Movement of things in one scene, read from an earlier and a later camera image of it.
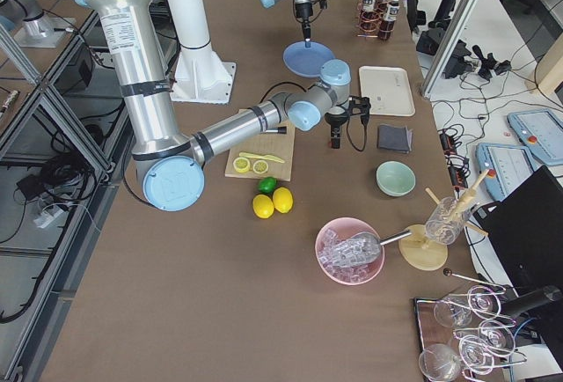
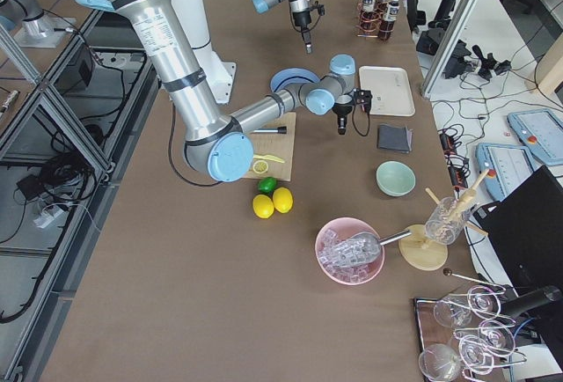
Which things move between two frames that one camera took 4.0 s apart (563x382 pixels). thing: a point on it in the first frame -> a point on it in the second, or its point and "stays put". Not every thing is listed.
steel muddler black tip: [280, 130] stays put
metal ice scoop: [361, 248] stays put
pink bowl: [349, 251] stays put
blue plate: [307, 62] -> [292, 76]
